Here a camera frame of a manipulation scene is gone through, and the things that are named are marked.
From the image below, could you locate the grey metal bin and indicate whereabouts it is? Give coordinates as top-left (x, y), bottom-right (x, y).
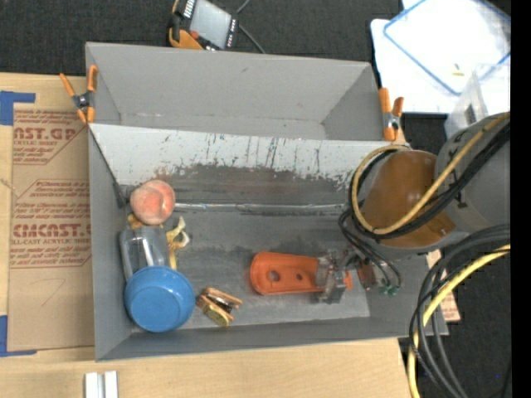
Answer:
top-left (85, 41), bottom-right (450, 362)

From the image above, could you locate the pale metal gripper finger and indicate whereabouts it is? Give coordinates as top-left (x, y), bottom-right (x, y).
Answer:
top-left (315, 250), bottom-right (343, 286)
top-left (313, 269), bottom-right (349, 305)

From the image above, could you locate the pink-orange toy peach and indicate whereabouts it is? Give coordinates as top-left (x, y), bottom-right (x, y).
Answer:
top-left (129, 179), bottom-right (177, 226)

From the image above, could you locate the clear jar with blue lid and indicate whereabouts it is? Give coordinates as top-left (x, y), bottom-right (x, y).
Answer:
top-left (119, 225), bottom-right (197, 333)

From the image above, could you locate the orange block with holes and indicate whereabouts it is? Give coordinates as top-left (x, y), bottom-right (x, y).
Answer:
top-left (249, 251), bottom-right (353, 296)

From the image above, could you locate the pale yellow curled strip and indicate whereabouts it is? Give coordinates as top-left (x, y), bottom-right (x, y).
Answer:
top-left (127, 215), bottom-right (191, 271)

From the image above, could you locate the brown cardboard board red print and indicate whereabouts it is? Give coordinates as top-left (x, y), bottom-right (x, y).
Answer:
top-left (0, 71), bottom-right (96, 352)

